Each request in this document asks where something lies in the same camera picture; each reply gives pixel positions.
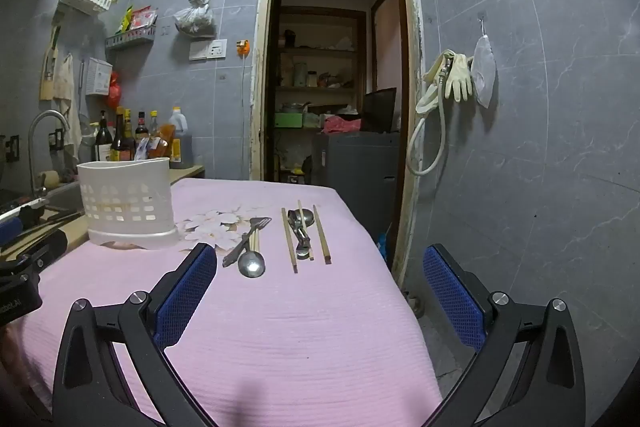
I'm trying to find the metal spoon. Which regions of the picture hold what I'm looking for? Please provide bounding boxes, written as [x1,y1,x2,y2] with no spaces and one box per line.
[238,227,266,279]

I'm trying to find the hanging beige towel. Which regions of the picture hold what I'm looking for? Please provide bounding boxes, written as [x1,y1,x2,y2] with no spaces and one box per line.
[53,53,82,144]

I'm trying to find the dark bottle white label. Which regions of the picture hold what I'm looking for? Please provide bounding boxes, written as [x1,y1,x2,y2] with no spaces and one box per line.
[93,110,115,163]

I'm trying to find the white wall switch panel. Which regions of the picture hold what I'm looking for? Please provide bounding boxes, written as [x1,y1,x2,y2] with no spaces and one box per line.
[188,39,229,62]

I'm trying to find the pink floral table cloth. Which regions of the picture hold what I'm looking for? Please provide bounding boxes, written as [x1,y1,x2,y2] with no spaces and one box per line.
[20,178,444,427]

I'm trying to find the person's left forearm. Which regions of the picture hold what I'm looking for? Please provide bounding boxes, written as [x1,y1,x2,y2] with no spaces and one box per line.
[0,321,28,408]

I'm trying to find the black flat screen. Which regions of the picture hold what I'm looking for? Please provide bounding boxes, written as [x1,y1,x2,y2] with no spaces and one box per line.
[362,87,399,134]

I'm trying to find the kitchen sink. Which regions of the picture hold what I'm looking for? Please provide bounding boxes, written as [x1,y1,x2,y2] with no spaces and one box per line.
[44,180,84,216]

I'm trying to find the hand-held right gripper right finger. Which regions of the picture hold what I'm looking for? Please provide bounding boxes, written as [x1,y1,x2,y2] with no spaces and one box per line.
[422,243,587,427]

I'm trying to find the blue packet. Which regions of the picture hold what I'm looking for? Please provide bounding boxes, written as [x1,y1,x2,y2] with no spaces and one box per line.
[375,226,392,261]

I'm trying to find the hanging grey bag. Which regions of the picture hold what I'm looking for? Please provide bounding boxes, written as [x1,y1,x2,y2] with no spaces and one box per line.
[472,19,497,109]

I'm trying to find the wire-handled metal utensil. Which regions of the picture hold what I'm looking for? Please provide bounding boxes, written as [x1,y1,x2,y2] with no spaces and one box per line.
[287,209,315,261]

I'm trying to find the wooden storage shelf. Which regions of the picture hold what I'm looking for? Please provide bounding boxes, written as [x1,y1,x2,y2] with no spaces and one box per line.
[272,4,369,128]

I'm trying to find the red plastic bag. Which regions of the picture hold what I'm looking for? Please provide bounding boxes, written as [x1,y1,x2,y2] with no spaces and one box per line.
[105,71,123,109]

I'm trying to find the white plastic utensil basket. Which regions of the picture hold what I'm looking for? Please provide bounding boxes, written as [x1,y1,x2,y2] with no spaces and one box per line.
[77,158,179,252]

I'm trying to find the metal fork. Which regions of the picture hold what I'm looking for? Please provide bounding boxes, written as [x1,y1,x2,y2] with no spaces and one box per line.
[222,217,273,269]

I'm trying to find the metal faucet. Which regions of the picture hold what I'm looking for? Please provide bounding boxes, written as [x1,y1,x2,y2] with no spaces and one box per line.
[28,110,71,198]

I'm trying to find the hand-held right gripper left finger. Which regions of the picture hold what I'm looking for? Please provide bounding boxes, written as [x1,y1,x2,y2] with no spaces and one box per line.
[51,242,218,427]

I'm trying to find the cream rubber gloves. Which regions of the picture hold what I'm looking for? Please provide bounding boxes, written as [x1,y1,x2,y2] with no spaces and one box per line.
[444,52,474,103]

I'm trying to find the large dark liquid jug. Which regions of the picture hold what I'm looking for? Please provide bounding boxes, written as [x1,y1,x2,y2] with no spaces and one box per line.
[168,107,195,170]

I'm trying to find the pink crumpled cloth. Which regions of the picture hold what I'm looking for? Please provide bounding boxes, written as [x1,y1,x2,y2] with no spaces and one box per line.
[323,115,362,136]

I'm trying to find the hanging plastic bag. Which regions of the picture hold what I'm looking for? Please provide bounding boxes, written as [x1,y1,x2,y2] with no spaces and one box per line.
[173,0,217,39]

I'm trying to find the white wall box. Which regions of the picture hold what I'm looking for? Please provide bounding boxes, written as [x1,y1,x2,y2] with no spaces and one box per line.
[84,57,114,96]

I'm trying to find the orange chili packet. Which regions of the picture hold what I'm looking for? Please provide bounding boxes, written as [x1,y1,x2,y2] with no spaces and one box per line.
[149,124,176,160]

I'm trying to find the grey cabinet with items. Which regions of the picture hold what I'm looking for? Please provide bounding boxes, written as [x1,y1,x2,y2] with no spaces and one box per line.
[312,130,401,210]

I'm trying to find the white hose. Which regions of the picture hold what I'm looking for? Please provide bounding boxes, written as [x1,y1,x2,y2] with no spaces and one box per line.
[405,51,455,176]

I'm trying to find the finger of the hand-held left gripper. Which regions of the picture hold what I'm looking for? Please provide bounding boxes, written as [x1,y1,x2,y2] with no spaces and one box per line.
[10,208,87,254]
[0,199,52,244]

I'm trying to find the colourful seasoning packets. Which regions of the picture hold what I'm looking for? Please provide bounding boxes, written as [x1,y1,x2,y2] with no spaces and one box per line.
[116,5,159,34]

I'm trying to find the grey cup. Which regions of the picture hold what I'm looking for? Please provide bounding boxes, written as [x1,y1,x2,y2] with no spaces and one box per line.
[78,134,98,163]

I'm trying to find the grey wall shelf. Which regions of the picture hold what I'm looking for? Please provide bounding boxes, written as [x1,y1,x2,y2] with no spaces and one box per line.
[104,25,157,51]

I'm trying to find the hanging wooden cutting board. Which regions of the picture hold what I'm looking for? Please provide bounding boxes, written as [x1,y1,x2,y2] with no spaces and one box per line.
[39,24,62,101]

